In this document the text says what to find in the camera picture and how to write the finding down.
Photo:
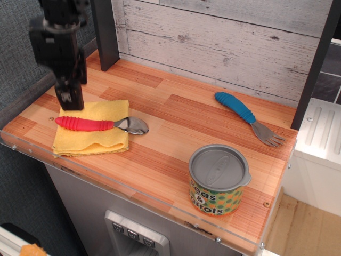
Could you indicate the silver dispenser panel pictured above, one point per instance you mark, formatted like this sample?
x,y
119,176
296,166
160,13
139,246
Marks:
x,y
131,238

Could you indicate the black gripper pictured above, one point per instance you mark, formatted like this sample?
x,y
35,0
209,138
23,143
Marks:
x,y
55,46

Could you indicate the peas and carrots can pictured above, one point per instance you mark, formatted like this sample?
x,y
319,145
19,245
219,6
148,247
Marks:
x,y
218,176

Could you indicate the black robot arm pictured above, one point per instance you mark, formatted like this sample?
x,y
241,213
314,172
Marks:
x,y
64,12

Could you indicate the yellow folded cloth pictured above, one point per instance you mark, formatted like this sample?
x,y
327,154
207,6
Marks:
x,y
80,143

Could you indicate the red handled metal spoon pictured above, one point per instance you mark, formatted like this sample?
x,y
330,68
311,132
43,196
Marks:
x,y
131,125

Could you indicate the black right vertical post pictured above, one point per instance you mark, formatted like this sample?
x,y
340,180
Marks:
x,y
321,52

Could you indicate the white ridged side counter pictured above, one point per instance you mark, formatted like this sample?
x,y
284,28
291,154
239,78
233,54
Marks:
x,y
313,172

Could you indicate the blue handled metal fork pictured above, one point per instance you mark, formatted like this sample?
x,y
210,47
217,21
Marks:
x,y
263,133

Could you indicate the grey toy fridge cabinet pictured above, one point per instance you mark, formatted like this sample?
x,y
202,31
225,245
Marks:
x,y
87,204

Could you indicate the orange object bottom left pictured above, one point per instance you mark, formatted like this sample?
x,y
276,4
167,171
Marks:
x,y
32,250

